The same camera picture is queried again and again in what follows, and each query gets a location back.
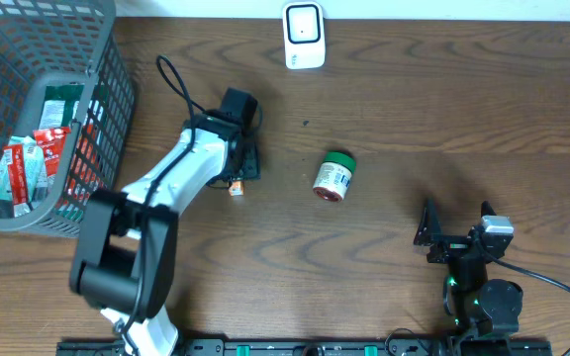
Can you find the red snack stick packet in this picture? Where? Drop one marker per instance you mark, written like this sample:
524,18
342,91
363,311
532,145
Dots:
13,157

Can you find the pale green wipes packet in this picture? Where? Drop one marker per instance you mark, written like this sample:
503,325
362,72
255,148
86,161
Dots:
34,165

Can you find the orange red snack pouch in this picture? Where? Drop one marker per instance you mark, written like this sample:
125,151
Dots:
52,142

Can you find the small orange juice box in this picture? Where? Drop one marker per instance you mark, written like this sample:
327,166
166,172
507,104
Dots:
236,188

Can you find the grey plastic mesh basket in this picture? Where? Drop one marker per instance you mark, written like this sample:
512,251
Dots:
51,43

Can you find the green lid white jar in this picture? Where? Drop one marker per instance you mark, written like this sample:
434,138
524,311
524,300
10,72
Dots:
334,176

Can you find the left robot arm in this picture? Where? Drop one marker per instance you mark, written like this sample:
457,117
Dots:
124,259

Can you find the green snack packet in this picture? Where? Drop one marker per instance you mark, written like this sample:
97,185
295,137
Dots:
67,93

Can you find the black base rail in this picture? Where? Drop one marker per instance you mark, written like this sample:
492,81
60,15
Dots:
395,346

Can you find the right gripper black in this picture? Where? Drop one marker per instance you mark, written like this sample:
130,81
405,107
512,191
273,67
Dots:
430,232

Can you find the white label packet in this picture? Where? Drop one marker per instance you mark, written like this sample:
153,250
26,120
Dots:
52,114

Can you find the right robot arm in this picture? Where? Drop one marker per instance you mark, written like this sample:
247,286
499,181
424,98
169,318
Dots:
486,311

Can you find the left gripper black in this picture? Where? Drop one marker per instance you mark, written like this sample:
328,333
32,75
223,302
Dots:
253,167

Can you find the white barcode scanner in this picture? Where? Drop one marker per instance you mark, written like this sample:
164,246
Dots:
304,35

